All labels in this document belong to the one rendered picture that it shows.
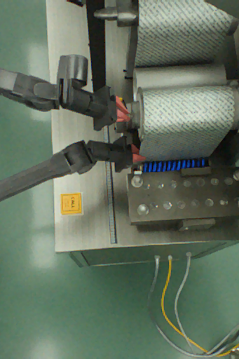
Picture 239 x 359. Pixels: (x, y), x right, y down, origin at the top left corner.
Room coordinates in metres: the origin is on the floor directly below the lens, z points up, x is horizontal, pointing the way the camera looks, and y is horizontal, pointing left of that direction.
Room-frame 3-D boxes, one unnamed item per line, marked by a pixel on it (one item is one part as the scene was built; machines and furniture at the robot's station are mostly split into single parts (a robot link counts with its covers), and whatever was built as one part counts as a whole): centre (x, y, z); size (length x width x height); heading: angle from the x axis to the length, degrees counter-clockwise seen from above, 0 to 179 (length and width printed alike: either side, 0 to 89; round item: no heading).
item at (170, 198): (0.33, -0.23, 1.00); 0.40 x 0.16 x 0.06; 100
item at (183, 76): (0.62, -0.14, 1.17); 0.26 x 0.12 x 0.12; 100
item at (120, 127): (0.51, 0.01, 1.05); 0.06 x 0.05 x 0.31; 100
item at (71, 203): (0.28, 0.16, 0.91); 0.07 x 0.07 x 0.02; 10
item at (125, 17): (0.72, 0.03, 1.33); 0.06 x 0.06 x 0.06; 10
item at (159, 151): (0.44, -0.17, 1.10); 0.23 x 0.01 x 0.18; 100
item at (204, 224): (0.24, -0.26, 0.96); 0.10 x 0.03 x 0.11; 100
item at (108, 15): (0.71, 0.08, 1.33); 0.06 x 0.03 x 0.03; 100
